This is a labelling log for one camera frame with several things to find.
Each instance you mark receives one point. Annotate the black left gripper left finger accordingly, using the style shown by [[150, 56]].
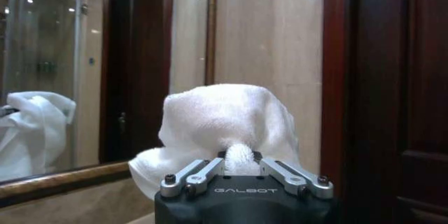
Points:
[[194, 173]]

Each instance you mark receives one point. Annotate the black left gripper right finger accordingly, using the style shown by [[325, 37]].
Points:
[[297, 176]]

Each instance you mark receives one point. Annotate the white terry towel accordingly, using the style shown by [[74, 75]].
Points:
[[226, 127]]

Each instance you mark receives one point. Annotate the dark wooden door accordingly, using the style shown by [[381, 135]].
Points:
[[402, 98]]

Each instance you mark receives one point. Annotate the dark wooden door frame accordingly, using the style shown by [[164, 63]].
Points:
[[337, 77]]

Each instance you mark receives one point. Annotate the wood framed wall mirror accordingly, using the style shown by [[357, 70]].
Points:
[[104, 77]]

